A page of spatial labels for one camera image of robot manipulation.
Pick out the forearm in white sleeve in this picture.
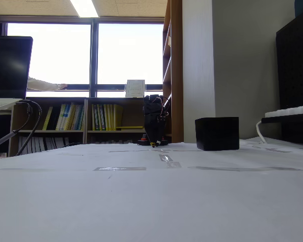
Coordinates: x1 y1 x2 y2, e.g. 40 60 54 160
27 77 59 92

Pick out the black box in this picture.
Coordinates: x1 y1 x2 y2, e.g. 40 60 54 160
194 116 240 151

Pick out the low wooden bookshelf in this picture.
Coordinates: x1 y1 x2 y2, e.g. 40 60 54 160
9 97 88 157
87 97 173 144

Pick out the white paper sign stand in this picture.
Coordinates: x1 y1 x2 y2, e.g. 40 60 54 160
125 79 146 98

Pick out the tall wooden bookshelf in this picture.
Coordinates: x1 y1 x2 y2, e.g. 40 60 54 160
162 0 184 143

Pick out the white paper table cover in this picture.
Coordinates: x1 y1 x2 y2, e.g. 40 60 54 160
0 137 303 242

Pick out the thin yellow book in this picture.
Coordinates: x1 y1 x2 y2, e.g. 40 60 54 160
42 106 54 131

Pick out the ceiling light panel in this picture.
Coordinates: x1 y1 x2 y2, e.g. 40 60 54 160
70 0 99 18

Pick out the black pegboard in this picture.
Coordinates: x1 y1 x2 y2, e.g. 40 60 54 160
275 10 303 145

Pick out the silver laptop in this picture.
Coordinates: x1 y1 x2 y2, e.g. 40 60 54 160
0 35 34 114

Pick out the dark window frame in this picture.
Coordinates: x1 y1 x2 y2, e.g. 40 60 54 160
0 16 165 99

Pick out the white power strip cable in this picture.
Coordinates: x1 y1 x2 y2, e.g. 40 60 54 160
256 120 268 144

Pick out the black laptop cable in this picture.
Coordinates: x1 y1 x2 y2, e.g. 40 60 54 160
0 102 32 152
15 100 43 156

